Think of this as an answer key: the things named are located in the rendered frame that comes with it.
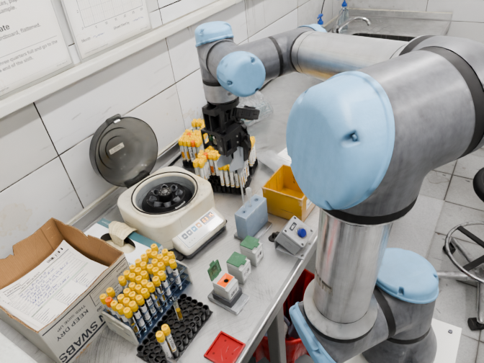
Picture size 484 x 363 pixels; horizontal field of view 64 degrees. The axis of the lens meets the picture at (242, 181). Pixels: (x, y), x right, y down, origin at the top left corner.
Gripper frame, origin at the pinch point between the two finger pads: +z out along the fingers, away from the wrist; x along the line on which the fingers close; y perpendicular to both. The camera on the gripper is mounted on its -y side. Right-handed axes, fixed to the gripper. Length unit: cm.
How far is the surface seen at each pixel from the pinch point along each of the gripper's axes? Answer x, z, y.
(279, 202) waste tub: 3.4, 19.1, -12.0
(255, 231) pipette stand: 1.9, 22.9, -1.5
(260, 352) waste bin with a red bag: 3, 79, 5
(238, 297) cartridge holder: 11.2, 23.6, 18.7
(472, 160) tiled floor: 34, 112, -207
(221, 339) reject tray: 14.0, 25.1, 29.0
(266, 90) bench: -52, 25, -86
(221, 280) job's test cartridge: 8.0, 17.5, 20.1
